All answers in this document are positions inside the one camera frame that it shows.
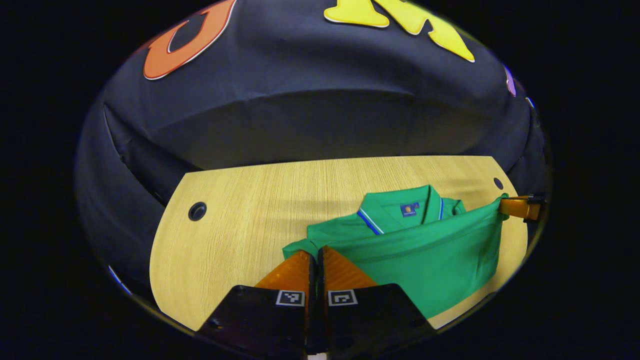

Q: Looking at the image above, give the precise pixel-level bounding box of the black backdrop cloth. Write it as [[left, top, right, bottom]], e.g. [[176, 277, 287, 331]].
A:
[[75, 0, 551, 301]]

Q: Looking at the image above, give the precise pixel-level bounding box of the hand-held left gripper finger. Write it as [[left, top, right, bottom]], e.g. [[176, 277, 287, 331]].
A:
[[197, 250, 317, 360], [318, 245, 437, 360]]

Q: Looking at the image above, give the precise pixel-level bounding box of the green T-shirt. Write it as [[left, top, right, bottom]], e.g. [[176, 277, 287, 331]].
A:
[[281, 184, 510, 321]]

